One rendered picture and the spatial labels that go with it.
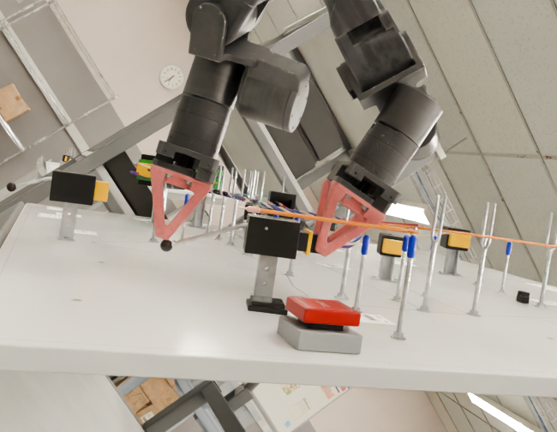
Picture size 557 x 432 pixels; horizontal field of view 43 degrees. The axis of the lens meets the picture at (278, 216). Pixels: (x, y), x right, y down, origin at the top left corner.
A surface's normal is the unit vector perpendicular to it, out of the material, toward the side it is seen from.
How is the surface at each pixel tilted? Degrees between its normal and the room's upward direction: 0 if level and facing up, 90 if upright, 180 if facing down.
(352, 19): 107
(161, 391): 88
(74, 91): 90
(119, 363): 90
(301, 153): 90
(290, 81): 134
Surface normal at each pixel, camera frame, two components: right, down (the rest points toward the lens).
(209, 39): -0.34, 0.45
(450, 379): 0.29, 0.09
